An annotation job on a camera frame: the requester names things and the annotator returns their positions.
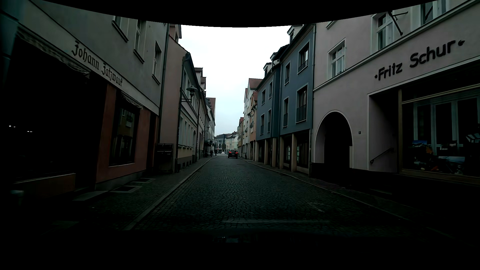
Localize row of narrow buildings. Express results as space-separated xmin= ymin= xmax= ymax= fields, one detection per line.
xmin=237 ymin=78 xmax=263 ymax=161

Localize pale buildings at street end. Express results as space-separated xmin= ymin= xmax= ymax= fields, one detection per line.
xmin=214 ymin=131 xmax=239 ymax=154

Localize row of pale buildings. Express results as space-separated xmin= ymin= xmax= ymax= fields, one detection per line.
xmin=176 ymin=52 xmax=217 ymax=169

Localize blue building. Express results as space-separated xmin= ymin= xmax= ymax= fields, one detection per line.
xmin=256 ymin=24 xmax=316 ymax=175

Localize dark cobblestone road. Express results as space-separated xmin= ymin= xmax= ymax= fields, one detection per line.
xmin=132 ymin=154 xmax=424 ymax=238

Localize dark letterbox cabinet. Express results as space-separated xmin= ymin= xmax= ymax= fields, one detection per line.
xmin=155 ymin=143 xmax=175 ymax=173

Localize car's own bonnet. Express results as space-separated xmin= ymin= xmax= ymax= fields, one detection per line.
xmin=45 ymin=229 xmax=451 ymax=263

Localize cobbled pavement with steps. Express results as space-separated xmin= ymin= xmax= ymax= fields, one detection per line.
xmin=37 ymin=155 xmax=218 ymax=235

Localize pale pink building with archway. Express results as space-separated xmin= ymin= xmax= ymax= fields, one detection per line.
xmin=310 ymin=0 xmax=480 ymax=186

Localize grey building with red shopfront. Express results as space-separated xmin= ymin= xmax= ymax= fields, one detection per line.
xmin=0 ymin=0 xmax=169 ymax=199

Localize wall-mounted street lamp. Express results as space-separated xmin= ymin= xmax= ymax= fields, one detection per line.
xmin=181 ymin=85 xmax=199 ymax=103

